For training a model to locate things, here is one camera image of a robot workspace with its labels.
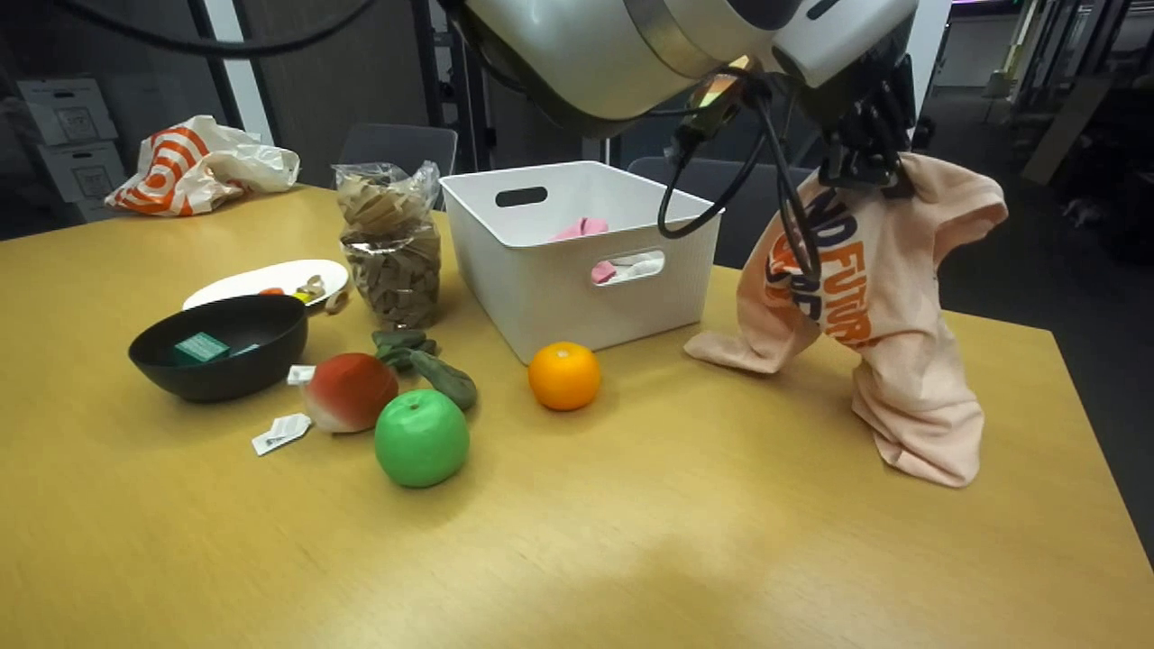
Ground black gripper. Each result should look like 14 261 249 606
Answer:
820 54 916 200

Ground peach printed shirt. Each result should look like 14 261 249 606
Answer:
687 153 1011 488

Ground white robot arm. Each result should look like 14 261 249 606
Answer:
440 0 919 195

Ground pink cloth in basket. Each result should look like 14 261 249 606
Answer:
557 218 609 243

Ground white plastic basket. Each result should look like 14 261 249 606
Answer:
440 158 718 360

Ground red toy peach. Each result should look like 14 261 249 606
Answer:
306 355 401 432

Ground orange toy fruit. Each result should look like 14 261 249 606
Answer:
526 342 604 410

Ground grey office chair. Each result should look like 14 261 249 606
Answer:
333 122 457 176

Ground bag of wooden rings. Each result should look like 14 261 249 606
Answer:
337 164 440 330

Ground green toy vegetable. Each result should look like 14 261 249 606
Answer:
372 330 478 410

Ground green toy apple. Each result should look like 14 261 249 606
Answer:
374 388 470 489

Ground white round plate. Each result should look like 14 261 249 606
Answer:
186 261 351 310

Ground black bowl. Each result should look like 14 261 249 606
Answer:
131 296 306 403

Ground white paper tag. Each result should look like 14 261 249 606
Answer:
252 416 312 459

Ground orange white plastic bag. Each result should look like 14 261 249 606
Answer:
105 117 299 218

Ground teal block in bowl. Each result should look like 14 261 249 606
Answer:
172 331 230 363

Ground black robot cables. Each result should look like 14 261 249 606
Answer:
654 69 835 304

